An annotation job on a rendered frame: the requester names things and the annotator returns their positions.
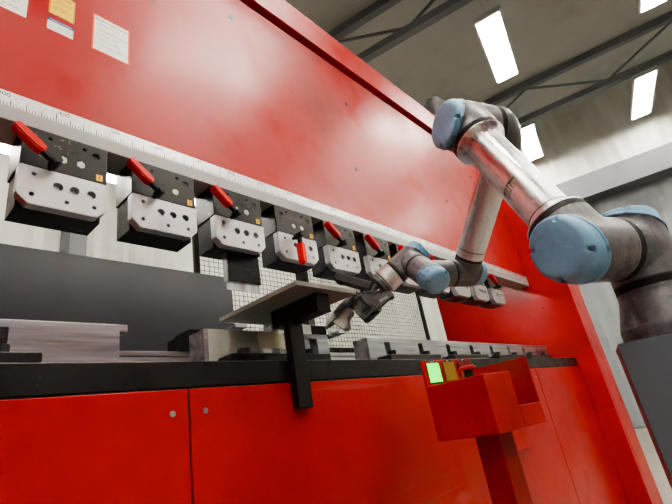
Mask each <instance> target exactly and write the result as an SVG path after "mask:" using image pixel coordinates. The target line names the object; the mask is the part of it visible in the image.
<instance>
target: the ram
mask: <svg viewBox="0 0 672 504"><path fill-rule="evenodd" d="M71 1H73V2H75V3H76V6H75V19H74V24H72V23H70V22H68V21H66V20H64V19H62V18H60V17H58V16H56V15H54V14H52V13H50V12H49V3H50V0H28V6H27V14H26V18H25V17H23V16H21V15H19V14H17V13H14V12H12V11H10V10H8V9H6V8H4V7H2V6H0V89H3V90H6V91H9V92H11V93H14V94H17V95H20V96H23V97H25V98H28V99H31V100H34V101H37V102H39V103H42V104H45V105H48V106H50V107H53V108H56V109H59V110H62V111H64V112H67V113H70V114H73V115H76V116H78V117H81V118H84V119H87V120H90V121H92V122H95V123H98V124H101V125H104V126H106V127H109V128H112V129H115V130H117V131H120V132H123V133H126V134H129V135H131V136H134V137H137V138H140V139H143V140H145V141H148V142H151V143H154V144H157V145H159V146H162V147H165V148H168V149H171V150H173V151H176V152H179V153H182V154H184V155H187V156H190V157H193V158H196V159H198V160H201V161H204V162H207V163H210V164H212V165H215V166H218V167H221V168H224V169H226V170H229V171H232V172H235V173H238V174H240V175H243V176H246V177H249V178H251V179H254V180H257V181H260V182H263V183H265V184H268V185H271V186H274V187H277V188H279V189H282V190H285V191H288V192H291V193H293V194H296V195H299V196H302V197H305V198H307V199H310V200H313V201H316V202H318V203H321V204H324V205H327V206H330V207H332V208H335V209H338V210H341V211H344V212H346V213H349V214H352V215H355V216H358V217H360V218H363V219H366V220H369V221H372V222H374V223H377V224H380V225H383V226H385V227H388V228H391V229H394V230H397V231H399V232H402V233H405V234H408V235H411V236H413V237H416V238H419V239H422V240H425V241H427V242H430V243H433V244H436V245H439V246H441V247H444V248H447V249H450V250H452V251H455V252H456V251H457V248H458V244H459V241H460V237H461V234H462V230H463V227H464V223H465V220H466V216H467V213H468V209H469V206H470V202H471V199H472V195H473V192H474V188H475V185H476V181H477V178H478V174H479V171H478V170H477V169H476V168H475V166H474V165H465V164H463V163H462V162H461V161H460V160H459V159H458V158H457V157H456V155H455V154H454V153H453V152H451V151H449V150H446V151H443V150H441V149H438V148H437V147H436V146H435V145H434V143H433V140H432V135H431V134H429V133H428V132H426V131H425V130H424V129H422V128H421V127H419V126H418V125H416V124H415V123H414V122H412V121H411V120H409V119H408V118H406V117H405V116H404V115H402V114H401V113H399V112H398V111H397V110H395V109H394V108H392V107H391V106H389V105H388V104H387V103H385V102H384V101H382V100H381V99H379V98H378V97H377V96H375V95H374V94H372V93H371V92H369V91H368V90H367V89H365V88H364V87H362V86H361V85H359V84H358V83H357V82H355V81H354V80H352V79H351V78H349V77H348V76H347V75H345V74H344V73H342V72H341V71H339V70H338V69H337V68H335V67H334V66H332V65H331V64H329V63H328V62H327V61H325V60H324V59H322V58H321V57H319V56H318V55H317V54H315V53H314V52H312V51H311V50H309V49H308V48H307V47H305V46H304V45H302V44H301V43H299V42H298V41H297V40H295V39H294V38H292V37H291V36H289V35H288V34H287V33H285V32H284V31H282V30H281V29H279V28H278V27H277V26H275V25H274V24H272V23H271V22H269V21H268V20H267V19H265V18H264V17H262V16H261V15H260V14H258V13H257V12H255V11H254V10H252V9H251V8H250V7H248V6H247V5H245V4H244V3H242V2H241V1H240V0H71ZM93 12H94V13H95V14H97V15H99V16H101V17H103V18H105V19H107V20H109V21H111V22H113V23H115V24H116V25H118V26H120V27H122V28H124V29H126V30H128V31H130V43H129V65H127V64H125V63H122V62H120V61H118V60H116V59H114V58H112V57H110V56H108V55H105V54H103V53H101V52H99V51H97V50H95V49H93V48H91V43H92V25H93ZM48 16H49V17H51V18H53V19H55V20H57V21H59V22H61V23H63V24H65V25H68V26H70V27H72V28H74V32H73V40H72V39H70V38H68V37H66V36H64V35H62V34H60V33H57V32H55V31H53V30H51V29H49V28H47V21H48ZM14 121H21V122H22V123H24V124H25V125H28V126H31V127H34V128H37V129H40V130H43V131H46V132H50V133H53V134H56V135H59V136H62V137H65V138H68V139H71V140H75V141H78V142H81V143H84V144H87V145H90V146H93V147H96V148H100V149H103V150H106V151H107V152H108V154H107V173H108V174H112V175H115V176H117V175H118V174H119V173H120V172H121V171H122V170H123V168H124V167H125V166H126V163H127V161H128V159H129V158H135V159H136V160H137V161H140V162H143V163H146V164H149V165H153V166H156V167H159V168H162V169H165V170H168V171H171V172H174V173H178V174H181V175H184V176H187V177H190V178H193V179H194V195H195V198H196V197H198V196H199V195H200V194H201V193H203V192H204V191H205V190H206V189H207V188H209V187H210V186H211V185H218V186H219V187H221V188H224V189H227V190H231V191H234V192H237V193H240V194H243V195H246V196H249V197H252V198H256V199H259V202H260V211H261V213H262V212H263V211H265V210H266V209H267V208H269V207H270V206H272V205H277V206H281V207H284V208H287V209H290V210H293V211H296V212H299V213H302V214H305V215H309V216H311V220H312V226H313V225H315V224H316V223H318V222H320V221H322V220H324V221H330V222H331V223H334V224H337V225H340V226H343V227H346V228H349V229H352V230H353V234H354V237H355V236H357V235H359V234H361V233H365V234H370V235H371V236H374V237H377V238H380V239H383V240H387V242H388V246H390V245H392V244H395V243H396V244H399V245H404V246H406V245H407V244H408V243H410V242H409V241H406V240H403V239H400V238H397V237H395V236H392V235H389V234H386V233H383V232H380V231H377V230H374V229H371V228H368V227H365V226H362V225H359V224H356V223H353V222H350V221H347V220H344V219H341V218H338V217H336V216H333V215H330V214H327V213H324V212H321V211H318V210H315V209H312V208H309V207H306V206H303V205H300V204H297V203H294V202H291V201H288V200H285V199H282V198H279V197H277V196H274V195H271V194H268V193H265V192H262V191H259V190H256V189H253V188H250V187H247V186H244V185H241V184H238V183H235V182H232V181H229V180H226V179H223V178H220V177H218V176H215V175H212V174H209V173H206V172H203V171H200V170H197V169H194V168H191V167H188V166H185V165H182V164H179V163H176V162H173V161H170V160H167V159H164V158H161V157H159V156H156V155H153V154H150V153H147V152H144V151H141V150H138V149H135V148H132V147H129V146H126V145H123V144H120V143H117V142H114V141H111V140H108V139H105V138H102V137H100V136H97V135H94V134H91V133H88V132H85V131H82V130H79V129H76V128H73V127H70V126H67V125H64V124H61V123H58V122H55V121H52V120H49V119H46V118H43V117H41V116H38V115H35V114H32V113H29V112H26V111H23V110H20V109H17V108H14V107H11V106H8V105H5V104H2V103H0V143H3V144H7V145H10V146H12V144H13V143H14V141H15V139H16V137H17V135H16V134H15V133H14V132H13V130H12V129H11V127H12V125H13V123H14ZM483 262H486V263H489V264H492V265H494V266H497V267H500V268H503V269H506V270H508V271H511V272H514V273H517V274H519V275H522V276H525V277H526V275H525V273H524V270H523V267H522V264H521V261H520V258H519V255H518V252H517V250H516V247H515V244H514V241H513V238H512V235H511V232H510V230H509V227H508V224H507V221H506V218H505V215H504V212H503V209H502V207H501V205H500V208H499V211H498V215H497V218H496V221H495V224H494V227H493V230H492V233H491V237H490V240H489V243H488V246H487V249H486V252H485V256H484V259H483Z"/></svg>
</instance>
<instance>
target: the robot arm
mask: <svg viewBox="0 0 672 504"><path fill-rule="evenodd" d="M432 140H433V143H434V145H435V146H436V147H437V148H438V149H441V150H443V151H446V150H449V151H451V152H453V153H454V154H455V155H456V157H457V158H458V159H459V160H460V161H461V162H462V163H463V164H465V165H474V166H475V168H476V169H477V170H478V171H479V174H478V178H477V181H476V185H475V188H474V192H473V195H472V199H471V202H470V206H469V209H468V213H467V216H466V220H465V223H464V227H463V230H462V234H461V237H460V241H459V244H458V248H457V251H456V255H455V258H454V260H430V253H429V252H428V250H427V249H426V248H425V247H424V246H423V245H422V244H421V243H420V242H418V241H416V240H413V241H411V242H410V243H408V244H407V245H406V246H404V247H403V248H402V249H401V250H400V251H399V252H398V253H397V254H396V255H395V256H393V257H392V258H391V259H390V260H389V261H388V262H387V263H385V264H384V265H383V266H382V267H381V268H380V269H379V270H378V271H377V272H376V274H374V275H373V276H372V278H373V279H374V281H375V282H376V283H374V284H373V283H372V282H371V281H367V280H363V279H360V278H356V277H353V276H349V275H346V274H344V273H338V272H336V273H335V276H334V280H335V282H336V283H337V284H339V285H341V286H347V287H351V288H354V289H356V294H355V295H353V296H351V297H348V298H346V299H345V300H343V301H342V302H341V303H340V304H339V306H338V307H337V308H336V309H335V310H334V311H333V313H332V314H331V316H330V317H329V318H328V320H327V322H326V325H325V327H326V330H327V329H329V328H330V327H332V326H333V325H336V326H338V327H339V328H341V329H342V330H344V331H345V332H348V331H350V329H351V325H350V320H351V319H352V318H353V317H354V312H353V311H354V310H355V313H356V314H357V315H358V316H359V317H360V318H361V319H362V320H363V321H364V322H365V323H367V324H368V323H369V322H371V321H372V320H373V319H374V318H375V317H376V316H377V315H378V314H379V313H381V311H382V307H383V306H384V305H385V304H386V303H387V302H389V301H390V300H391V301H392V300H393V299H394V298H395V297H394V294H393V293H392V292H391V290H392V291H394V290H396V289H397V288H398V287H399V286H400V285H401V284H402V283H403V282H405V281H406V280H407V279H408V278H410V279H412V280H413V281H414V282H415V283H417V284H418V285H419V286H420V287H421V288H422V289H424V290H426V291H428V292H429V293H431V294H439V293H440V292H442V291H444V290H445V289H446V288H447V287H461V286H466V287H471V286H477V285H481V284H483V283H484V282H485V280H486V279H487V276H488V274H487V270H488V269H487V266H486V264H485V263H484V262H483V259H484V256H485V252H486V249H487V246H488V243H489V240H490V237H491V233H492V230H493V227H494V224H495V221H496V218H497V215H498V211H499V208H500V205H501V202H502V199H504V200H505V201H506V202H507V203H508V205H509V206H510V207H511V208H512V209H513V210H514V211H515V212H516V214H517V215H518V216H519V217H520V218H521V219H522V220H523V221H524V223H525V224H526V225H527V226H528V227H529V229H528V233H527V236H528V239H529V248H530V249H531V252H532V253H530V257H531V259H532V262H533V264H534V265H535V267H536V268H537V269H538V271H539V272H540V273H541V274H543V275H544V276H545V277H547V278H548V279H550V280H553V281H555V282H559V283H567V284H572V285H584V284H589V283H604V282H610V283H611V286H612V288H613V290H614V292H615V295H616V297H617V300H618V302H619V315H620V334H621V337H622V340H623V342H624V343H626V342H631V341H636V340H640V339H645V338H650V337H654V336H659V335H664V334H669V333H672V238H671V236H670V234H669V232H668V227H667V225H666V223H665V221H664V220H663V219H662V218H661V217H660V215H659V213H658V212H657V211H656V210H655V209H653V208H651V207H648V206H643V205H631V206H627V207H625V208H623V207H620V208H616V209H612V210H610V211H607V212H605V213H603V214H601V215H600V214H599V213H598V212H597V211H596V210H595V209H593V208H592V207H591V206H590V205H589V204H588V203H587V202H586V201H585V200H584V199H582V198H581V197H577V196H570V197H567V196H566V195H565V194H564V193H563V192H562V191H561V190H559V189H558V188H557V187H556V186H555V185H554V184H553V183H552V182H551V181H550V180H549V179H548V178H547V177H546V176H545V175H544V174H543V173H542V172H541V171H540V170H538V169H537V168H536V167H535V166H534V165H533V164H532V163H531V162H530V161H529V160H528V159H527V158H526V157H525V156H524V155H523V154H522V153H521V149H522V132H521V127H520V124H519V121H518V119H517V118H516V116H515V115H514V114H513V112H511V111H510V110H509V109H507V108H505V107H503V106H499V105H491V104H485V103H479V102H474V101H468V100H464V99H449V100H447V101H446V102H444V103H443V104H442V105H441V106H440V108H439V109H438V111H437V113H436V115H435V118H434V121H433V126H432ZM378 289H380V290H379V291H377V290H378ZM380 309H381V310H380Z"/></svg>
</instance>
